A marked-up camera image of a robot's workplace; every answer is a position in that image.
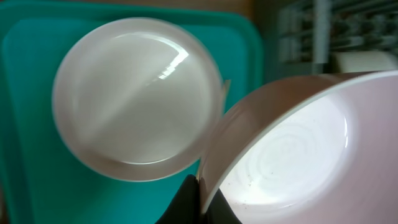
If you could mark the white bowl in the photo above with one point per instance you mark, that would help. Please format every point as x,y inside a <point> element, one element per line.
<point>364,61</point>

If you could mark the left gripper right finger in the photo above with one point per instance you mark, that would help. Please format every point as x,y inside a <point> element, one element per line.
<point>219,211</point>

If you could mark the wooden chopstick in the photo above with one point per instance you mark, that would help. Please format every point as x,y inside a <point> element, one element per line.
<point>225,89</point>

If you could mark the teal plastic tray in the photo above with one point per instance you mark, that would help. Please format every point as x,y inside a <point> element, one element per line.
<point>41,180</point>

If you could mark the small pink bowl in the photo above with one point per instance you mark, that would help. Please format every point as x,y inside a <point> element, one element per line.
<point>308,149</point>

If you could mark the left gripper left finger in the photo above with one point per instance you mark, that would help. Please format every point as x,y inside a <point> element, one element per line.
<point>184,207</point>

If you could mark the pink plate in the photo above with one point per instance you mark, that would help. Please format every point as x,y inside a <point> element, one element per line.
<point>136,99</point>

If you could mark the grey dishwasher rack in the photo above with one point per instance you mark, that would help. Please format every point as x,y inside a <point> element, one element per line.
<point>300,36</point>

